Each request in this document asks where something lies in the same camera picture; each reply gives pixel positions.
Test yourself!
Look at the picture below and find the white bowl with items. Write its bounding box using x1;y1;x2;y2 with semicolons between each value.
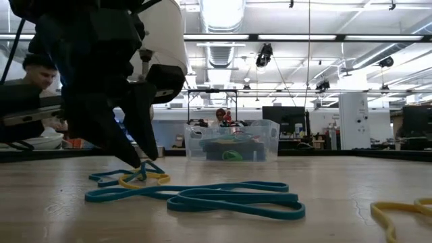
20;127;65;151

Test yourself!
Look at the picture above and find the large wide black rubber band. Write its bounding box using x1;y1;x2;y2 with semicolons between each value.
205;140;267;162

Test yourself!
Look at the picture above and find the orange printed box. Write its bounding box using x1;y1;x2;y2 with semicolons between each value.
62;137;85;150

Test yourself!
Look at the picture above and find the thin yellow rubber band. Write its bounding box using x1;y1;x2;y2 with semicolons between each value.
117;171;171;190
370;197;432;243

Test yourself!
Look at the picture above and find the clear plastic bin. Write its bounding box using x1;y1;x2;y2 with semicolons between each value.
184;119;281;163

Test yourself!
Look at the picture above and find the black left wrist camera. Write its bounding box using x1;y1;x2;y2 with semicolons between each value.
89;0;146;74

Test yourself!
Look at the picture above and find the person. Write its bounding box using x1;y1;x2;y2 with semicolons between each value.
3;53;68;132
215;107;234;128

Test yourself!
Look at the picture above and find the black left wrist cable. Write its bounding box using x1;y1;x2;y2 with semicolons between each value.
0;18;26;85

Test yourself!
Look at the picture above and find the long teal rubber band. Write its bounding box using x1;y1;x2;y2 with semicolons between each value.
84;180;306;221

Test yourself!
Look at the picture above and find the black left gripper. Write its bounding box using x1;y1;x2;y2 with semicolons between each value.
0;0;186;169

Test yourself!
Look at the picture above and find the white cabinet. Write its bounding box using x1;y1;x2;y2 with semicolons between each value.
338;92;371;151

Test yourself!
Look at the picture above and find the white shade silver table lamp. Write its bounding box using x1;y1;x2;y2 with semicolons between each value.
128;0;189;159

